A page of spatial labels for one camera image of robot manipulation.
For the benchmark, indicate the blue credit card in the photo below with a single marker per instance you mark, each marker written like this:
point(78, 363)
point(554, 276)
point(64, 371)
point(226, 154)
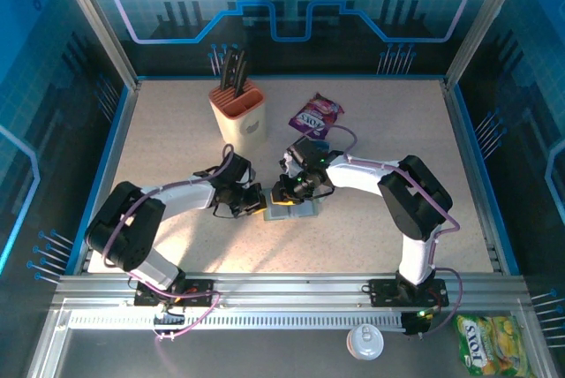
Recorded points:
point(324, 146)

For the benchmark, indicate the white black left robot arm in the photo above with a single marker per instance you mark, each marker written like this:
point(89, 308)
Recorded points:
point(185, 194)

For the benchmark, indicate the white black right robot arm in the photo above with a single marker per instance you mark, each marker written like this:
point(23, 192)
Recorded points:
point(357, 175)

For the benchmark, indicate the purple candy bag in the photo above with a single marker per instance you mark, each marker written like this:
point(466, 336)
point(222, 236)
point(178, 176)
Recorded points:
point(315, 115)

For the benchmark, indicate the beige orange knife block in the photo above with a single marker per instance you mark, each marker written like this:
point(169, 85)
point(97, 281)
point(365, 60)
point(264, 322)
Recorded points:
point(240, 122)

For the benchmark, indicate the white can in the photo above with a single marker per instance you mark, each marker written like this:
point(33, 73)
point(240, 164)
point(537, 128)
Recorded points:
point(365, 342)

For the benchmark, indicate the yellow green candy bag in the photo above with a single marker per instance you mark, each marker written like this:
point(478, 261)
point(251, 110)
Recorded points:
point(494, 347)

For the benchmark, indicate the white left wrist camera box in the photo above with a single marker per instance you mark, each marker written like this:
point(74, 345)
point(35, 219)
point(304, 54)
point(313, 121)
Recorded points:
point(252, 175)

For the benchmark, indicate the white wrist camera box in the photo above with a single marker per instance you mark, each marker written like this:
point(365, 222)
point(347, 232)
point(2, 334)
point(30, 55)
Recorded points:
point(252, 175)
point(289, 166)

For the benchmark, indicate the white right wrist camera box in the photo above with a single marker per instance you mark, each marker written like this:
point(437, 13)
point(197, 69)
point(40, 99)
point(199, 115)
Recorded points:
point(289, 166)

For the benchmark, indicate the aluminium frame rail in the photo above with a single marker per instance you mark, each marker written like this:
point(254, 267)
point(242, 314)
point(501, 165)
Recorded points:
point(287, 289)

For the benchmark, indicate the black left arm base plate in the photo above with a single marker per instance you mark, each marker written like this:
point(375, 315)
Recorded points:
point(203, 298)

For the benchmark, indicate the aluminium side rail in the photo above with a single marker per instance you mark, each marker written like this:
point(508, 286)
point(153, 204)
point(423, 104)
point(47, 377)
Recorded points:
point(462, 139)
point(120, 139)

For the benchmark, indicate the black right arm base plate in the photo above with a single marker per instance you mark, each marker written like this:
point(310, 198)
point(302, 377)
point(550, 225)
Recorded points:
point(384, 294)

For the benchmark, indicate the aluminium frame post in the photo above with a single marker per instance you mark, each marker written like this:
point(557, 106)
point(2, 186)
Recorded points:
point(100, 24)
point(481, 24)

